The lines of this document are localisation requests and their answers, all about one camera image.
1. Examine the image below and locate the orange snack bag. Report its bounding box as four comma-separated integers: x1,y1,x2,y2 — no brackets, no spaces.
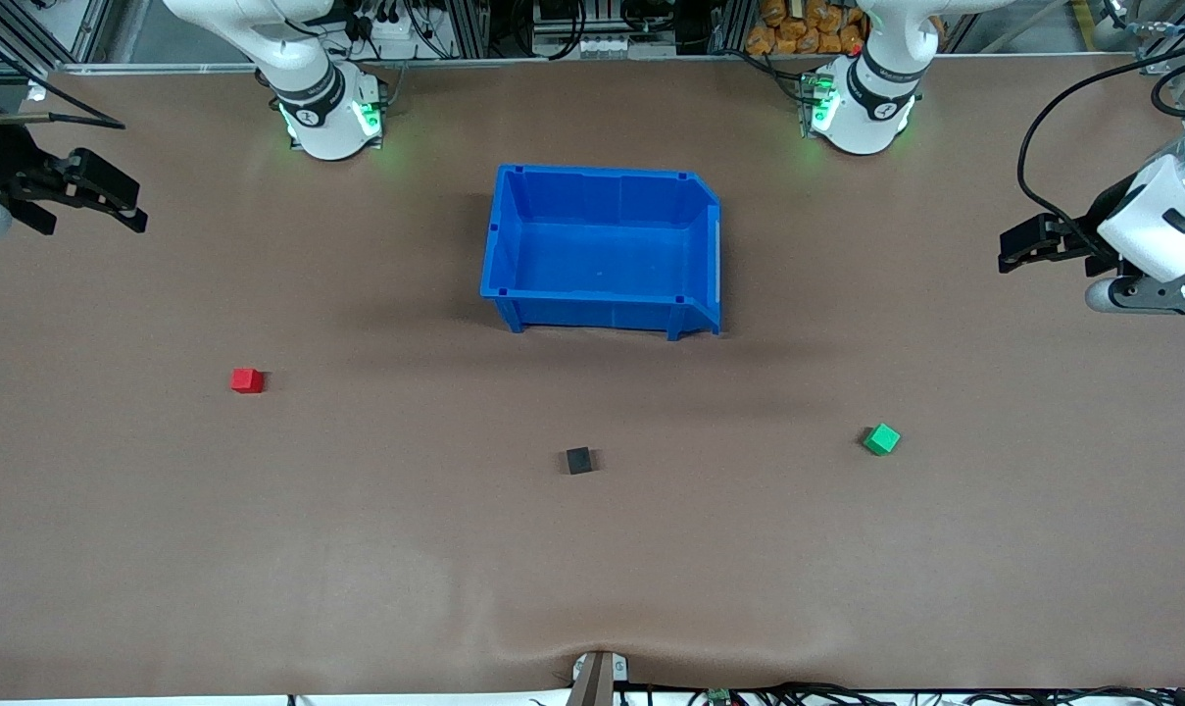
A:
746,0,867,56

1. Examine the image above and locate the white power strip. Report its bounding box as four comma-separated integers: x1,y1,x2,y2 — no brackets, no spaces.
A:
357,10,426,62

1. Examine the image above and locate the brown table mat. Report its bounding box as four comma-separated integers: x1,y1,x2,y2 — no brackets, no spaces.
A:
0,54,1185,702

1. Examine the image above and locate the blue plastic storage bin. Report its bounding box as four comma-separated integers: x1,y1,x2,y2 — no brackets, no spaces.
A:
480,164,723,341

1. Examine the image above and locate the black electronics box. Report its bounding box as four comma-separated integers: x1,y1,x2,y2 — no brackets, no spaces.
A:
531,0,676,60

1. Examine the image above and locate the metal table clamp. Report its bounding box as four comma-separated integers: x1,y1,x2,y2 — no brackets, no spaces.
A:
570,650,629,706

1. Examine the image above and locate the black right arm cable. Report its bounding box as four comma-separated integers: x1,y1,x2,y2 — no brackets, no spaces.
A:
0,18,127,130

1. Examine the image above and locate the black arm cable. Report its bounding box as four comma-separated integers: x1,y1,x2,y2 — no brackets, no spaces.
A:
0,18,127,130
1017,44,1185,261

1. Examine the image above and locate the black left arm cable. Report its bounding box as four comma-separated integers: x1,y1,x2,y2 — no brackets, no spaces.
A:
1017,44,1185,261

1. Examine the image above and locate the aluminium profile post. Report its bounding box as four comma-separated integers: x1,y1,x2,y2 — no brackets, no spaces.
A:
443,0,492,60
707,0,758,55

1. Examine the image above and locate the aluminium table edge rail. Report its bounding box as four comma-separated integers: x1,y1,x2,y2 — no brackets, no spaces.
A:
0,57,1185,76

